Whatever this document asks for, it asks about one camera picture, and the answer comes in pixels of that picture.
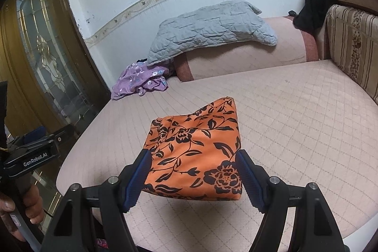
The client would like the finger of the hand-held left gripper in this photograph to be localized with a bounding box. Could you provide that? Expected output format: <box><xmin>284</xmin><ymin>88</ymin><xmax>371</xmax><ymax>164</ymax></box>
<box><xmin>13</xmin><ymin>125</ymin><xmax>73</xmax><ymax>153</ymax></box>

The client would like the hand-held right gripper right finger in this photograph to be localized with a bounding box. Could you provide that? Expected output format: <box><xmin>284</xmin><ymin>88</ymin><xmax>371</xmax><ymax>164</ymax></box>
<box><xmin>235</xmin><ymin>149</ymin><xmax>349</xmax><ymax>252</ymax></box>

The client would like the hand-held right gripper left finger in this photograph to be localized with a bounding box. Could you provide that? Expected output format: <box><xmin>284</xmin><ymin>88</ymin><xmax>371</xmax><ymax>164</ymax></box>
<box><xmin>40</xmin><ymin>149</ymin><xmax>152</xmax><ymax>252</ymax></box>

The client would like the orange black floral cloth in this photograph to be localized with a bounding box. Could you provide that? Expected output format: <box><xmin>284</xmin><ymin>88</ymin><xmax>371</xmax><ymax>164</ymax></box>
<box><xmin>141</xmin><ymin>97</ymin><xmax>243</xmax><ymax>202</ymax></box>

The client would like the person's left hand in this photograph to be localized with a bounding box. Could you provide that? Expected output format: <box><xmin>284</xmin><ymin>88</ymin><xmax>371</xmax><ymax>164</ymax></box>
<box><xmin>0</xmin><ymin>181</ymin><xmax>45</xmax><ymax>242</ymax></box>

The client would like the pink quilted sofa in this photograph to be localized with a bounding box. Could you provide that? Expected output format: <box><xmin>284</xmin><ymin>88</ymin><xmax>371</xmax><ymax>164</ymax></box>
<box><xmin>56</xmin><ymin>0</ymin><xmax>378</xmax><ymax>252</ymax></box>

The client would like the wooden door with glass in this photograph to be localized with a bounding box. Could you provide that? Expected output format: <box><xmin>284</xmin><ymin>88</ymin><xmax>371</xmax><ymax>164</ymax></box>
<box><xmin>0</xmin><ymin>0</ymin><xmax>111</xmax><ymax>211</ymax></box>

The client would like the purple floral cloth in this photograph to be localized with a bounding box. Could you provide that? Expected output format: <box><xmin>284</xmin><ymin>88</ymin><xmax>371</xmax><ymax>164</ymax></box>
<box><xmin>111</xmin><ymin>61</ymin><xmax>169</xmax><ymax>100</ymax></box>

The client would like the grey quilted blanket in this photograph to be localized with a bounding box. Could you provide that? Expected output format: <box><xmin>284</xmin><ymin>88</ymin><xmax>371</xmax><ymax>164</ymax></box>
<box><xmin>147</xmin><ymin>0</ymin><xmax>278</xmax><ymax>65</ymax></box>

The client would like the striped floral cushion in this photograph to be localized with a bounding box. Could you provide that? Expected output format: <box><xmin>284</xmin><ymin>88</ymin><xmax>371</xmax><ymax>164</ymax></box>
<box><xmin>326</xmin><ymin>4</ymin><xmax>378</xmax><ymax>106</ymax></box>

